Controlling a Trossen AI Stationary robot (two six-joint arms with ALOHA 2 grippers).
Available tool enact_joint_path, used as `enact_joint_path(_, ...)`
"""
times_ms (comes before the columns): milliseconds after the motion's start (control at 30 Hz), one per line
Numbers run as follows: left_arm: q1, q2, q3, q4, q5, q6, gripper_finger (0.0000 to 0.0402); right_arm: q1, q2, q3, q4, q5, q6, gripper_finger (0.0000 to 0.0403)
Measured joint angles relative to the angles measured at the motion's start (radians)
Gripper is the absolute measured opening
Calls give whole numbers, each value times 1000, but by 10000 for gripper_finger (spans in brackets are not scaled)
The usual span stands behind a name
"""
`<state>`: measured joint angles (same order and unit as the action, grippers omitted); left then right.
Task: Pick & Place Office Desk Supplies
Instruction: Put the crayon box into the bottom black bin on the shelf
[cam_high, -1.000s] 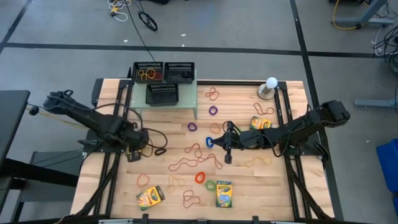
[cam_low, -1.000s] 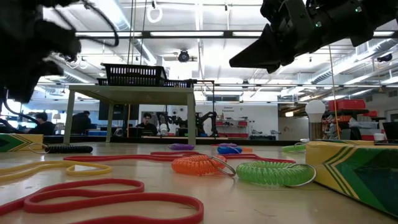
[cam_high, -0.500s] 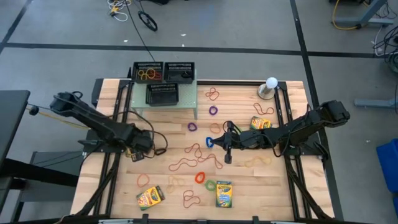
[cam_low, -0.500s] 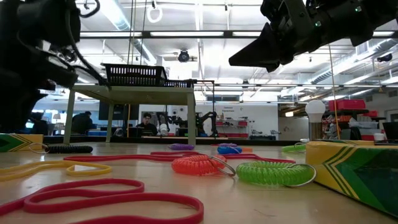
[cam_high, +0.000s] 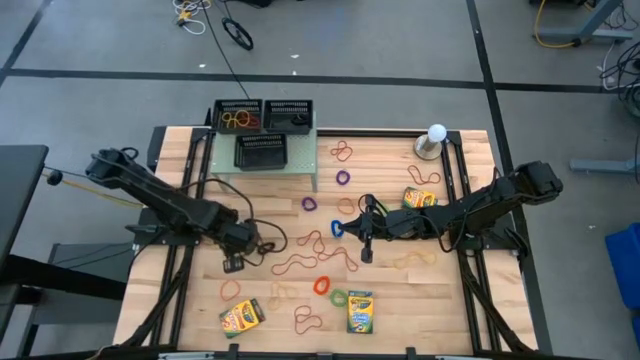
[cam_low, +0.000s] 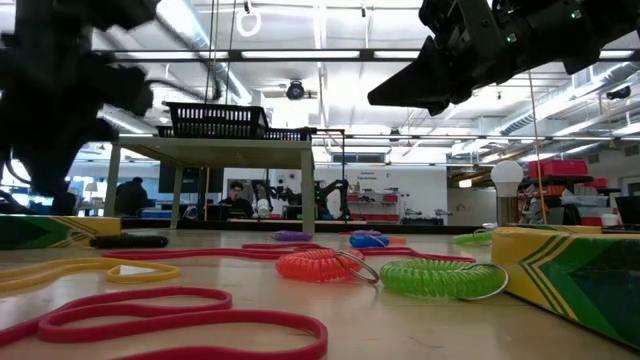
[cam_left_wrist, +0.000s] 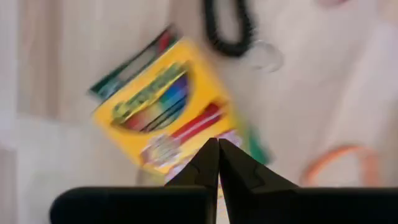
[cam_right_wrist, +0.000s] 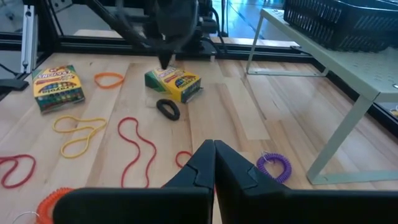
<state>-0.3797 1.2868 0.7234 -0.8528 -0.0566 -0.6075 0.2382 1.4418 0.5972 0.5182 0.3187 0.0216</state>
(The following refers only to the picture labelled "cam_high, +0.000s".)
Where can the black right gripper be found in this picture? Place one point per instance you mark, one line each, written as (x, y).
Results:
(395, 224)

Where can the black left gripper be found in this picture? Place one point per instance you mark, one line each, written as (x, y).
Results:
(240, 240)

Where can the black coil wrist band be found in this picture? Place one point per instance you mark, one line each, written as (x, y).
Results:
(260, 247)
(300, 121)

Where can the red rubber band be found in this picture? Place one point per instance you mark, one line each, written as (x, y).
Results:
(411, 171)
(306, 230)
(295, 325)
(341, 150)
(247, 120)
(345, 249)
(295, 256)

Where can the blue coil wrist band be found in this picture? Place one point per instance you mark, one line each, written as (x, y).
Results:
(332, 231)

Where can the orange rubber band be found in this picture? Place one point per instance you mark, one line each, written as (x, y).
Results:
(222, 290)
(338, 206)

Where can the purple coil wrist band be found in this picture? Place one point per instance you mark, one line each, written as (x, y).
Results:
(303, 204)
(337, 177)

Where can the yellow green crayon box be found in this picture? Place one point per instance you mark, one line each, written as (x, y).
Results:
(360, 314)

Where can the black plastic mesh basket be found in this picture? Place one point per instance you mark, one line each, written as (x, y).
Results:
(261, 155)
(237, 129)
(280, 120)

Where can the yellow rubber band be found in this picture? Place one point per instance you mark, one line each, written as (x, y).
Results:
(415, 254)
(227, 120)
(280, 287)

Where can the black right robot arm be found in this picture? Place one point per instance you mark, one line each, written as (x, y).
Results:
(480, 205)

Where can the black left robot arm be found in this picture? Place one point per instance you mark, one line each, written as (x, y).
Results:
(165, 202)

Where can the black side desk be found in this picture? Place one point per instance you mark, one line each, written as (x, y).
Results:
(20, 190)

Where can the orange coil wrist band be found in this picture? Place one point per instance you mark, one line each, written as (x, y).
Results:
(316, 286)

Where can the green perforated metal shelf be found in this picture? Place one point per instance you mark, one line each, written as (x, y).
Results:
(302, 160)

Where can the white bulb on metal stand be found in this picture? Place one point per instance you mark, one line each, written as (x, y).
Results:
(436, 132)

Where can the black round knob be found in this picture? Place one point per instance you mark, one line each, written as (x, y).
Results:
(54, 177)

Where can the grey metal foot bar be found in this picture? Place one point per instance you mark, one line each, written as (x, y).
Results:
(600, 165)

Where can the blue plastic bin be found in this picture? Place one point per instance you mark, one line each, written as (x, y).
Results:
(625, 270)

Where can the grey desk leg frame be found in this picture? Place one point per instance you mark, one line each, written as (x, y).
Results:
(605, 34)

